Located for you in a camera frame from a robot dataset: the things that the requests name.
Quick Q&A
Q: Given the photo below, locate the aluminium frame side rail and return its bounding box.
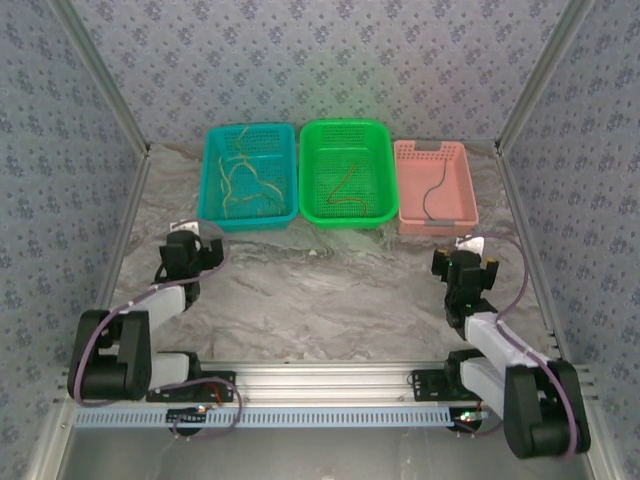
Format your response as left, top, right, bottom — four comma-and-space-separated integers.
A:
494, 149, 574, 366
82, 149, 154, 321

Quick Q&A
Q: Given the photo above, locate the grey metal panel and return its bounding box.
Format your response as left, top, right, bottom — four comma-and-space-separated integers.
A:
47, 424, 601, 480

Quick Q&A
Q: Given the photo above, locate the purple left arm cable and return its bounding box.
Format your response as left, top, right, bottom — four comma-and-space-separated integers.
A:
66, 218, 245, 444

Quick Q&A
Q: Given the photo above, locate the teal plastic basket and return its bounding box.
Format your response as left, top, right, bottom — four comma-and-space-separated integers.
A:
197, 122, 299, 234

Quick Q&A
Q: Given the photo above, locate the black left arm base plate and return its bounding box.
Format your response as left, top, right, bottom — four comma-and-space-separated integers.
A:
145, 370, 238, 404

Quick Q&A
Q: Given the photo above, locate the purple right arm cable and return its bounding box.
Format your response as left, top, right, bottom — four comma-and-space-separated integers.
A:
457, 232, 591, 457

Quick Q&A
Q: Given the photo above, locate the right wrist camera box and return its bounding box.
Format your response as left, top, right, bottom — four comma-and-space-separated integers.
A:
454, 233, 486, 254

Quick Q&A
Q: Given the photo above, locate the thin yellow cable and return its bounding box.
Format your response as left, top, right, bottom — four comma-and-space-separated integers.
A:
233, 124, 251, 160
222, 192, 284, 220
229, 157, 289, 197
217, 155, 234, 196

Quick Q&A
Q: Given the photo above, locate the aluminium frame post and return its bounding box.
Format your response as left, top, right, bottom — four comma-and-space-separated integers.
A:
572, 403, 619, 480
52, 0, 152, 157
22, 403, 76, 480
493, 0, 599, 156

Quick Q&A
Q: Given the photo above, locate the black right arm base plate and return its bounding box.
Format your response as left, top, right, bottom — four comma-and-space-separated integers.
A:
410, 369, 504, 404

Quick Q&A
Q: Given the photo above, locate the small black controller board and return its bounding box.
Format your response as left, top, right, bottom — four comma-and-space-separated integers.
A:
166, 407, 210, 427
451, 408, 490, 435

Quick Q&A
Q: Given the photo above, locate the thin black cable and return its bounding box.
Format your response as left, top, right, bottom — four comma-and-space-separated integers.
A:
422, 158, 453, 219

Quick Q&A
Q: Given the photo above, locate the light blue slotted cable duct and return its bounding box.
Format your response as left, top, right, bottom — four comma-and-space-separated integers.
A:
73, 405, 455, 430

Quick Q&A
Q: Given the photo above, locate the thin red cable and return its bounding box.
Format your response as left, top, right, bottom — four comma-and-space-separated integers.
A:
325, 162, 372, 217

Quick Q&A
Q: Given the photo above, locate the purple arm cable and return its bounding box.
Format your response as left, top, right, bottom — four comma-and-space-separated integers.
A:
66, 218, 245, 444
457, 232, 591, 457

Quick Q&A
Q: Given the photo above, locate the aluminium mounting rail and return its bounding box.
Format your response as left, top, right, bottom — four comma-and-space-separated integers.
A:
53, 360, 600, 407

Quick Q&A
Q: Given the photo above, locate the green plastic basket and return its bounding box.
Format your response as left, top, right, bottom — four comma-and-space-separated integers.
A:
298, 118, 400, 231

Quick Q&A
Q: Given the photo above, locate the pink plastic basket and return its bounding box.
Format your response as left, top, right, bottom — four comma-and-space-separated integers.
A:
393, 139, 480, 236

